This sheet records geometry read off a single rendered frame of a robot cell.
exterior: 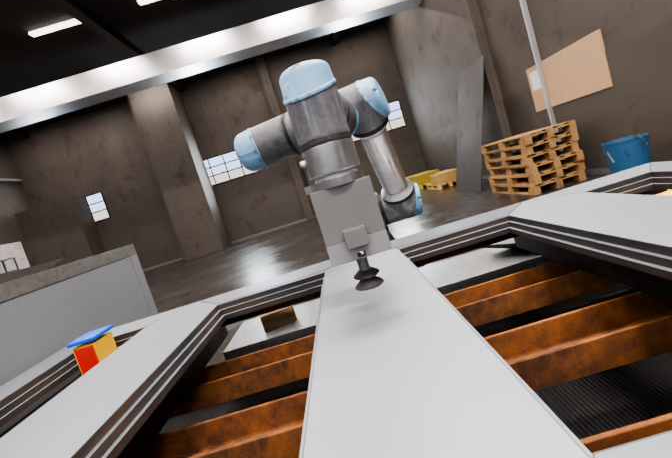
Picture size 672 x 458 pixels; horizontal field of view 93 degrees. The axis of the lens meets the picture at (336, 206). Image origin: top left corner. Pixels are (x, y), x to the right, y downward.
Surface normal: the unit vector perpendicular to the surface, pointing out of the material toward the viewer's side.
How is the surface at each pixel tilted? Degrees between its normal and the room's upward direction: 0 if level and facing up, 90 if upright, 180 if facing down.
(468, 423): 0
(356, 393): 0
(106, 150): 90
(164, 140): 90
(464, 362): 0
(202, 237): 90
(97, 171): 90
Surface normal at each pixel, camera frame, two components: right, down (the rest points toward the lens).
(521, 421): -0.30, -0.95
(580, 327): 0.00, 0.07
